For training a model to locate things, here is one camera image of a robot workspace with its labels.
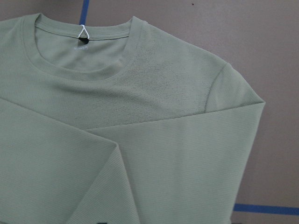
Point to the green long-sleeve shirt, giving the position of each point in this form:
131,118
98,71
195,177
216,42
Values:
118,125

